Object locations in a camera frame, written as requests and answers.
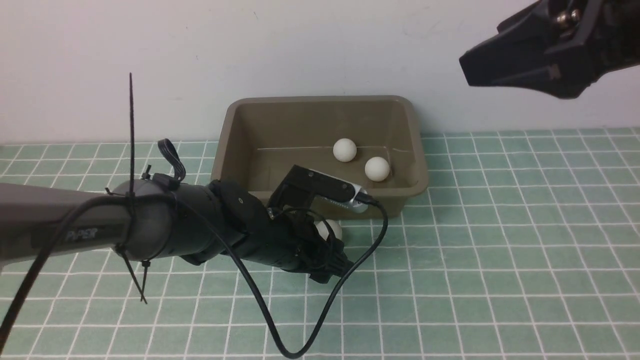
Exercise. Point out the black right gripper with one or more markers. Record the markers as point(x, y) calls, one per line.
point(557, 47)

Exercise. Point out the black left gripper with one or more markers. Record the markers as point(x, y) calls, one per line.
point(295, 246)

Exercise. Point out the white ping-pong ball plain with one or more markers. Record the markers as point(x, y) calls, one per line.
point(333, 225)
point(345, 150)

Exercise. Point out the white ping-pong ball logo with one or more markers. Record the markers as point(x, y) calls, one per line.
point(377, 169)

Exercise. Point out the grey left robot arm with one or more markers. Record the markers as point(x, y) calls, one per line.
point(191, 222)

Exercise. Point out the olive plastic storage bin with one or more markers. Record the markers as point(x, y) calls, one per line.
point(262, 138)

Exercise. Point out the green checked tablecloth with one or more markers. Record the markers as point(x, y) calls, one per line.
point(525, 246)

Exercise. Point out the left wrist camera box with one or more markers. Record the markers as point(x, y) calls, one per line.
point(301, 186)

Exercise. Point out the black cable tie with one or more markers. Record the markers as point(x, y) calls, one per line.
point(130, 197)

